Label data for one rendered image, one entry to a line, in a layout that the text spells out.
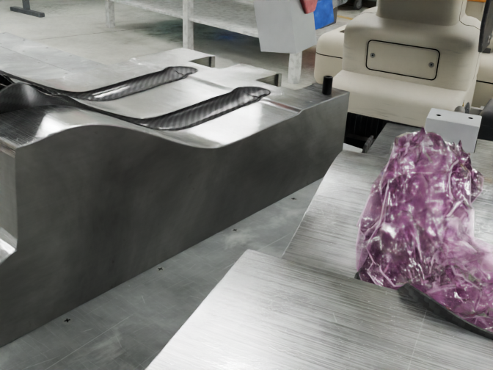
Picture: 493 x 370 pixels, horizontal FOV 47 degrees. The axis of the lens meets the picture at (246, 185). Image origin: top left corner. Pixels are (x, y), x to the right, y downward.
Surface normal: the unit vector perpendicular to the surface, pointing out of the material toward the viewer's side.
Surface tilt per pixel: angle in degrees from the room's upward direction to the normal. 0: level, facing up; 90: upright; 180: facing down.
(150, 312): 0
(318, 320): 0
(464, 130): 90
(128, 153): 90
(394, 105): 98
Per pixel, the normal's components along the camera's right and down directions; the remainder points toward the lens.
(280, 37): -0.67, 0.44
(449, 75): -0.50, 0.49
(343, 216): -0.07, -0.75
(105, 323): 0.04, -0.90
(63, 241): 0.75, 0.33
